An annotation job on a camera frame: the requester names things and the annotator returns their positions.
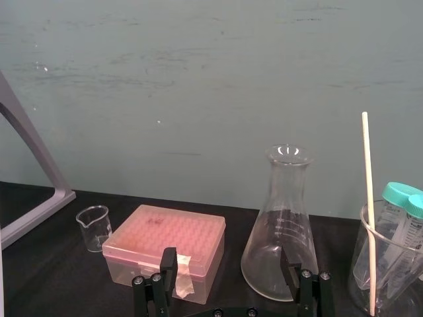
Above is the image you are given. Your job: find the teal capped plastic tube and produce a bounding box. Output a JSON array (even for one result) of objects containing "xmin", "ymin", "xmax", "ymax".
[
  {"xmin": 352, "ymin": 182, "xmax": 423, "ymax": 291},
  {"xmin": 386, "ymin": 194, "xmax": 423, "ymax": 301}
]

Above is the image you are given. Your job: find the black table cloth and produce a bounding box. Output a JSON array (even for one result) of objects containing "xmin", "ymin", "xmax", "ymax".
[{"xmin": 0, "ymin": 181, "xmax": 423, "ymax": 317}]

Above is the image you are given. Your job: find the pink pipette tip box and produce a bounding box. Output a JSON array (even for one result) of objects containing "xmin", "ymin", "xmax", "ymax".
[{"xmin": 101, "ymin": 204, "xmax": 227, "ymax": 305}]

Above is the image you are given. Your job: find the small clear glass beaker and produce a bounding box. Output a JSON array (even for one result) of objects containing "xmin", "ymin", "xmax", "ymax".
[{"xmin": 75, "ymin": 205, "xmax": 114, "ymax": 254}]

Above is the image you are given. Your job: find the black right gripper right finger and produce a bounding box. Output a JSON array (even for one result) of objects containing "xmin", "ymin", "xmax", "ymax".
[{"xmin": 280, "ymin": 246, "xmax": 336, "ymax": 317}]

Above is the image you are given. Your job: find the large clear glass beaker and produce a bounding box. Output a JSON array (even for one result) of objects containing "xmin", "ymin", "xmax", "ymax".
[{"xmin": 347, "ymin": 199, "xmax": 423, "ymax": 317}]

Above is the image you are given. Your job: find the grey metal stand frame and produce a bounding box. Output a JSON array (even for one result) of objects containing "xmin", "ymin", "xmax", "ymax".
[{"xmin": 0, "ymin": 69, "xmax": 77, "ymax": 250}]

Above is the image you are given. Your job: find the clear glass conical flask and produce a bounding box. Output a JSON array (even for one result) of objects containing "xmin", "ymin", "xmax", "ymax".
[{"xmin": 241, "ymin": 144, "xmax": 320, "ymax": 302}]

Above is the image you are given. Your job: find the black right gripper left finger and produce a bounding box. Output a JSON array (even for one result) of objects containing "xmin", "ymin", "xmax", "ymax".
[{"xmin": 132, "ymin": 246, "xmax": 178, "ymax": 317}]

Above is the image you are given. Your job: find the pale wooden stirring rod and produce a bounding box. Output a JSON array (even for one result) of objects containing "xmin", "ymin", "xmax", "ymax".
[{"xmin": 361, "ymin": 111, "xmax": 377, "ymax": 316}]

